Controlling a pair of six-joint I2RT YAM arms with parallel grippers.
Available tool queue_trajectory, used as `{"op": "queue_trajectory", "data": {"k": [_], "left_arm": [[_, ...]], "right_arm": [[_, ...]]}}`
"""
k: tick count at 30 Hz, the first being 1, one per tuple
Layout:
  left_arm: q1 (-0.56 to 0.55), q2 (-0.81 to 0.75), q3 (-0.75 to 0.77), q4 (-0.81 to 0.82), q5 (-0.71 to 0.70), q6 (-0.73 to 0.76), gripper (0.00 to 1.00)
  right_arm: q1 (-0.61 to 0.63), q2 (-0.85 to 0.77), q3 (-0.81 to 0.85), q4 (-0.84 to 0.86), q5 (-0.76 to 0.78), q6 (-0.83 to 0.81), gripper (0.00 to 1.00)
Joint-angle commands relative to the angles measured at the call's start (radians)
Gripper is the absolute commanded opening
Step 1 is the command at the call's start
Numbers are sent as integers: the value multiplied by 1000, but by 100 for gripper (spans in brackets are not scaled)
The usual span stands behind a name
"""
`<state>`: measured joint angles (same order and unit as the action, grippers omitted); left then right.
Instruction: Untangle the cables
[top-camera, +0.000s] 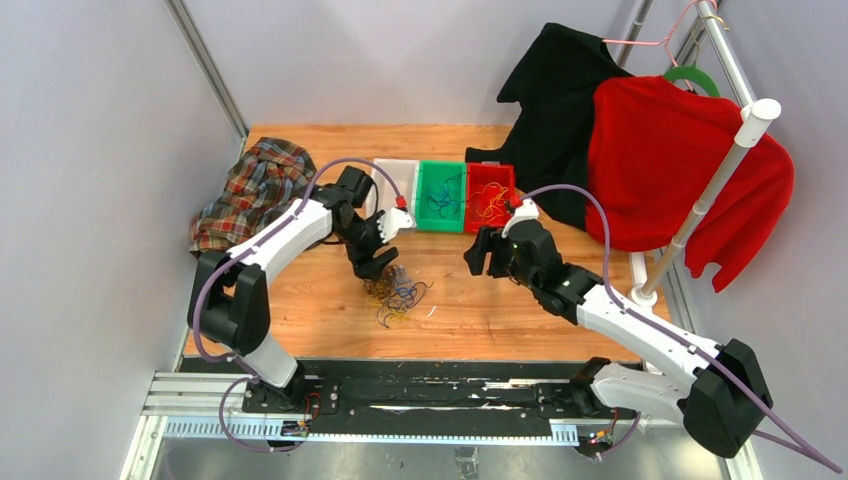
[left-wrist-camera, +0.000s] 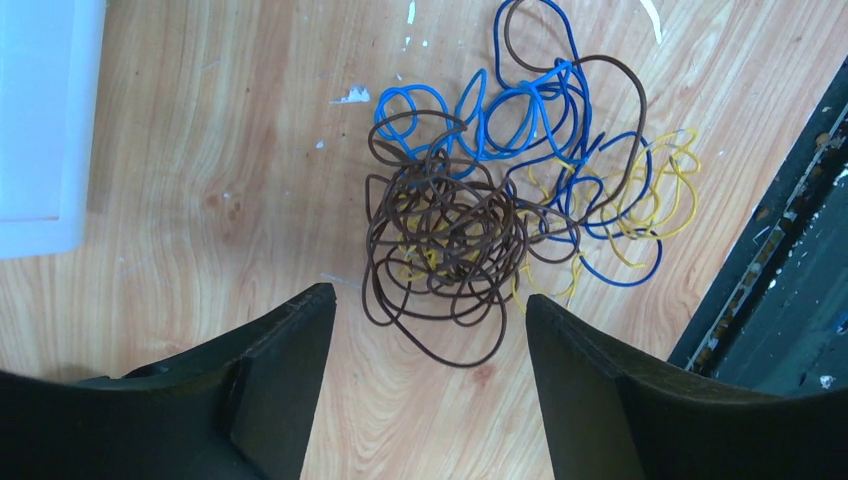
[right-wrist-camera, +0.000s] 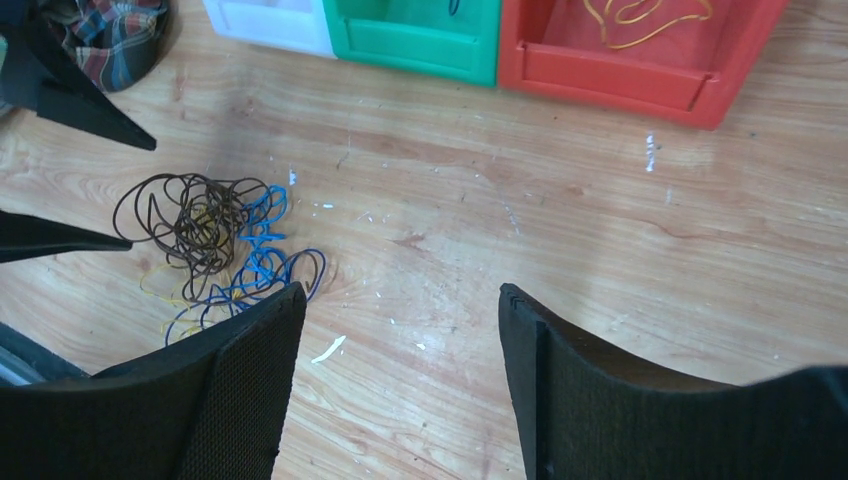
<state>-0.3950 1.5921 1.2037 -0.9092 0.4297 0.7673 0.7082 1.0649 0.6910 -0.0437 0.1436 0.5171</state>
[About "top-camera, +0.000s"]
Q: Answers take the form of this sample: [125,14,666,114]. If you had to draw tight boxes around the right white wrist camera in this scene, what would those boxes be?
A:
[501,198,539,238]

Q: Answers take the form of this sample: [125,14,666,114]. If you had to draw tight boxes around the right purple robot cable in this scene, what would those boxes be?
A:
[516,184,846,476]

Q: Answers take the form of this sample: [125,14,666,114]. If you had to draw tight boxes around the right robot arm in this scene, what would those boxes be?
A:
[463,220,773,458]

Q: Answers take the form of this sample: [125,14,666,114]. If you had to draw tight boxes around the green plastic bin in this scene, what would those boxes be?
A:
[416,161,466,233]

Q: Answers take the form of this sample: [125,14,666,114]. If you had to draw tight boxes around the pink wire hanger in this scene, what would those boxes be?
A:
[602,1,730,67]

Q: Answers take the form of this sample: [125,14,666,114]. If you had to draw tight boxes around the red sweater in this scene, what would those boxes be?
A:
[585,76,794,292]

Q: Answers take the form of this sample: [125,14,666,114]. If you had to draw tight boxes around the plaid flannel shirt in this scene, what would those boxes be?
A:
[189,137,316,258]

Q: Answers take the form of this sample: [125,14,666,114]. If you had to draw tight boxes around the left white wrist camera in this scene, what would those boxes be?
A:
[377,207,415,245]

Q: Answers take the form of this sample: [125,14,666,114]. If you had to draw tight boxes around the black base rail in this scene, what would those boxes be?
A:
[241,359,635,437]

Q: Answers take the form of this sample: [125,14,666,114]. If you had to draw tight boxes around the green hanger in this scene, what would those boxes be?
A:
[663,65,721,98]

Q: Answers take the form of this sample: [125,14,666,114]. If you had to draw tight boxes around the red plastic bin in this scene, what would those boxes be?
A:
[463,163,515,234]

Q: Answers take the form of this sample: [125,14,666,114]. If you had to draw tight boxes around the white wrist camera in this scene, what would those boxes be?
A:
[501,198,539,238]
[377,207,415,245]

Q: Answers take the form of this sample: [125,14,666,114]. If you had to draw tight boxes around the white plastic bin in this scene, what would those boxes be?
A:
[364,158,420,233]

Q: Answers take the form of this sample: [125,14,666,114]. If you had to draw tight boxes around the white clothes rack pole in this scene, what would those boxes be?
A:
[628,98,782,307]

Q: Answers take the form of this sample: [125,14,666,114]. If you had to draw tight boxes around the black t-shirt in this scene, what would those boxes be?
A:
[465,22,631,192]

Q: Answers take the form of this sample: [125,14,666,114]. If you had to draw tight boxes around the yellow cables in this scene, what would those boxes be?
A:
[470,178,515,227]

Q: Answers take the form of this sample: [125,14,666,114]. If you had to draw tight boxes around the blue cables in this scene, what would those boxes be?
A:
[425,173,464,220]

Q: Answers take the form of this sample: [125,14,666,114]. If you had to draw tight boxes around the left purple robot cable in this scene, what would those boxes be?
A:
[190,157,407,455]

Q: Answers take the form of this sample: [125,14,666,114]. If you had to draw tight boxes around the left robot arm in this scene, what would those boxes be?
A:
[187,158,414,413]

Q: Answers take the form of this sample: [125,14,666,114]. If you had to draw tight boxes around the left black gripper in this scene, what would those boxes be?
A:
[335,211,399,281]

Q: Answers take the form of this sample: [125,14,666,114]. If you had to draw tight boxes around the cable pile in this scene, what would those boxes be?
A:
[360,263,435,330]

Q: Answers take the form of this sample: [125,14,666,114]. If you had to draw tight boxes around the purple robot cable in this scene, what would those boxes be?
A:
[190,157,407,455]
[516,184,846,476]

